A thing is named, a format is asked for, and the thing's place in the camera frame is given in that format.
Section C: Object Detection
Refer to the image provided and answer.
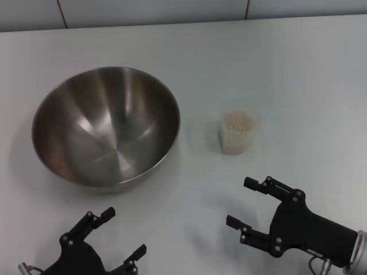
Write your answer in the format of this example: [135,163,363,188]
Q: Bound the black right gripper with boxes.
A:
[226,175,359,269]

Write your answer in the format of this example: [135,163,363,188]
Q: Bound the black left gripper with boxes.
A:
[42,207,147,275]

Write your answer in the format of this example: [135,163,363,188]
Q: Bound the clear plastic cup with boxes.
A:
[219,111,256,156]

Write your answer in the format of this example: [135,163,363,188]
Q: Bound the white rice grains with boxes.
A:
[222,111,256,154]

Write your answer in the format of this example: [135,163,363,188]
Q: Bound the large stainless steel bowl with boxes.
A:
[31,66,181,193]

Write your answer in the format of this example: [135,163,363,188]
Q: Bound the right gripper silver plug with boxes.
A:
[317,257,331,275]

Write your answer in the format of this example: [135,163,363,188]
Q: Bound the right gripper thin cable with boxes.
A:
[307,255,322,275]

